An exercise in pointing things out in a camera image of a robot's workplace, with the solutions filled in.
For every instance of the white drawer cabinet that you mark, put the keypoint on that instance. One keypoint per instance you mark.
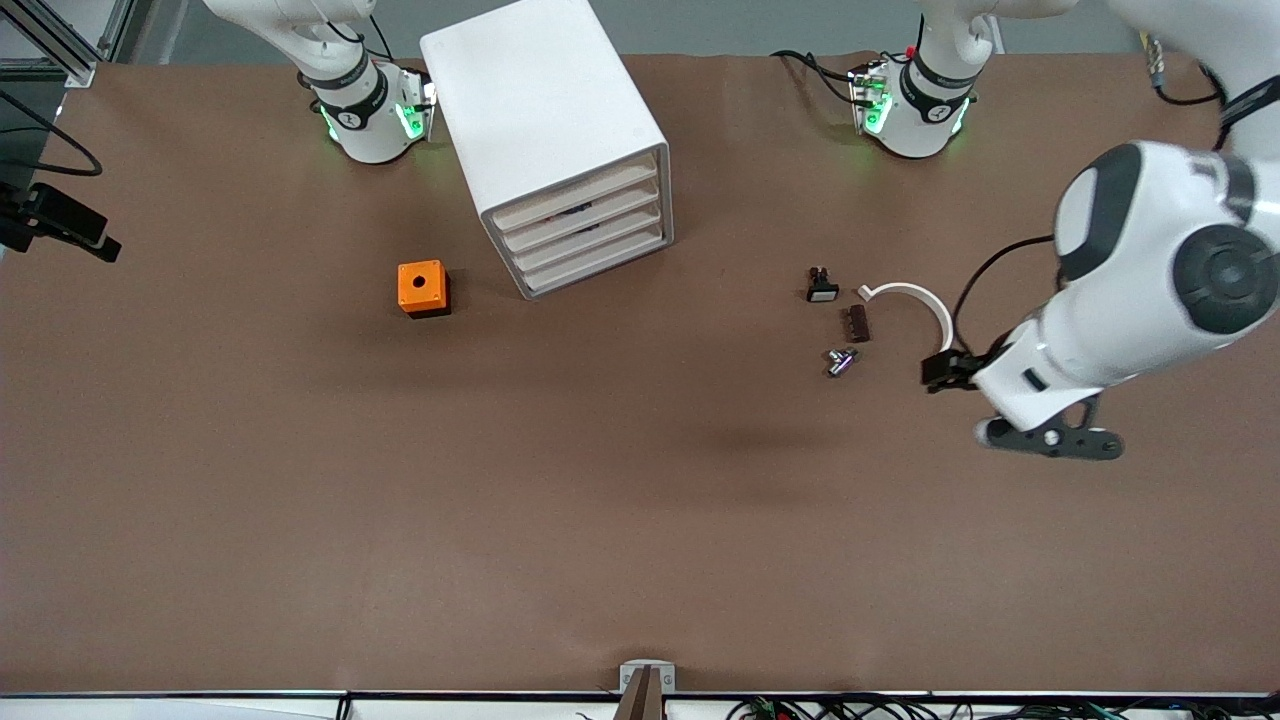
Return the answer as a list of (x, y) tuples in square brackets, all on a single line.
[(530, 90)]

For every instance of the white curved plastic bracket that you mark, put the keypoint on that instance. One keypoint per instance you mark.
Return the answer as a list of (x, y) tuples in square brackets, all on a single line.
[(920, 295)]

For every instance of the small black white-capped button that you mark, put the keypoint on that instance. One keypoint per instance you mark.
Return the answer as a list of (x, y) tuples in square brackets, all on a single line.
[(822, 288)]

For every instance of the grey base connector block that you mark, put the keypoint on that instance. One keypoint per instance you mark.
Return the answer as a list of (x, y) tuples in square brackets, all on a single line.
[(418, 105), (868, 100)]

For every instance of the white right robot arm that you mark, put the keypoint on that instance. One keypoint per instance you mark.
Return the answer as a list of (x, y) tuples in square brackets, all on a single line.
[(365, 120)]

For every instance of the brown rectangular block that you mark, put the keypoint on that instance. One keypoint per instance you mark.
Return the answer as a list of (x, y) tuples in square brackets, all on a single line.
[(859, 324)]

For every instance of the white plastic drawer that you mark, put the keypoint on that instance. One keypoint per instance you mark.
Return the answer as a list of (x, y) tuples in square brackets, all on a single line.
[(592, 240), (585, 218), (575, 195), (598, 262)]

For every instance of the silver metal fitting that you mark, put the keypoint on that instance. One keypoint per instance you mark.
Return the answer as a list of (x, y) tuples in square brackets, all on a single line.
[(842, 361)]

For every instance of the orange button enclosure box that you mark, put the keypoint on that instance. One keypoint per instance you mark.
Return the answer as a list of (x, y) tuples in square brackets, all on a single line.
[(421, 286)]

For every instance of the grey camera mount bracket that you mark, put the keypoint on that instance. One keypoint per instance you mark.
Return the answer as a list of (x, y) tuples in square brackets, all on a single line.
[(647, 678)]

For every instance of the white table edge strip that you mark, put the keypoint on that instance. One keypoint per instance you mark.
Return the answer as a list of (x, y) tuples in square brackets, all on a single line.
[(200, 707)]

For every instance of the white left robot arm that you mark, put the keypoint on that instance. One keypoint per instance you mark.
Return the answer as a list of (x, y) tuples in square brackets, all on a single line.
[(1150, 230)]

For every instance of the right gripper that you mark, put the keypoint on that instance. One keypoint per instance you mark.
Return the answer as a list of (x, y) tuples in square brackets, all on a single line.
[(48, 214)]

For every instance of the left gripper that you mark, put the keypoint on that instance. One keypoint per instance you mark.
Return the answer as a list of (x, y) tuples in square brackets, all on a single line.
[(952, 369)]

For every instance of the aluminium frame profile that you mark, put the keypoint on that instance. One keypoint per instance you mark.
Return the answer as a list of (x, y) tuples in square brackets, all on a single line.
[(70, 55)]

